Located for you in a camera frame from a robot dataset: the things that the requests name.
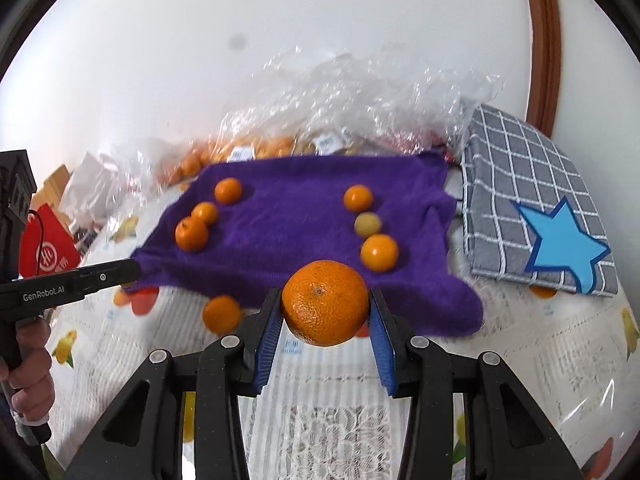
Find grey checkered cloth blue star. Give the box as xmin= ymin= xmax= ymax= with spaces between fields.
xmin=461 ymin=105 xmax=618 ymax=296

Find large orange mandarin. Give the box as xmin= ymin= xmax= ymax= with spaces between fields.
xmin=281 ymin=260 xmax=369 ymax=347

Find purple towel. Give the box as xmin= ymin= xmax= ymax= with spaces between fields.
xmin=131 ymin=152 xmax=483 ymax=337

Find clear plastic bag left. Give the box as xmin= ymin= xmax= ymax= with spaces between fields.
xmin=99 ymin=138 xmax=172 ymax=200

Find mandarin with stem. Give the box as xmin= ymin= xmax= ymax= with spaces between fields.
xmin=175 ymin=217 xmax=209 ymax=252

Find red paper shopping bag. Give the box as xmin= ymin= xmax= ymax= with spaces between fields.
xmin=18 ymin=204 xmax=80 ymax=278

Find person's left hand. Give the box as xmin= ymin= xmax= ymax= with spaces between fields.
xmin=1 ymin=318 xmax=55 ymax=422

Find oval orange mandarin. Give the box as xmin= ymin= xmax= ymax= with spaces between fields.
xmin=191 ymin=202 xmax=218 ymax=226

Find fruit print tablecloth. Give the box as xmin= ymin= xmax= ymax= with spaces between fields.
xmin=50 ymin=172 xmax=639 ymax=479

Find white plastic bag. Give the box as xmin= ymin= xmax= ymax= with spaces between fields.
xmin=58 ymin=153 xmax=119 ymax=228

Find pale yellow small fruit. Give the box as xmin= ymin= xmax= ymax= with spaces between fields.
xmin=354 ymin=211 xmax=383 ymax=240

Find small orange mandarin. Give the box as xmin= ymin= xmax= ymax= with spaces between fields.
xmin=360 ymin=234 xmax=399 ymax=273

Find clear bag red fruits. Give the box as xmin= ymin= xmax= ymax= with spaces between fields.
xmin=384 ymin=51 xmax=502 ymax=157

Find orange mandarin one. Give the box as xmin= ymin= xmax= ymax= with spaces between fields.
xmin=214 ymin=178 xmax=243 ymax=205

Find clear bag of oranges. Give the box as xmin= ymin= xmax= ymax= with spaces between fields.
xmin=154 ymin=51 xmax=400 ymax=186

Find wooden chair frame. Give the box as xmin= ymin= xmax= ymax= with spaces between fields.
xmin=30 ymin=165 xmax=70 ymax=210

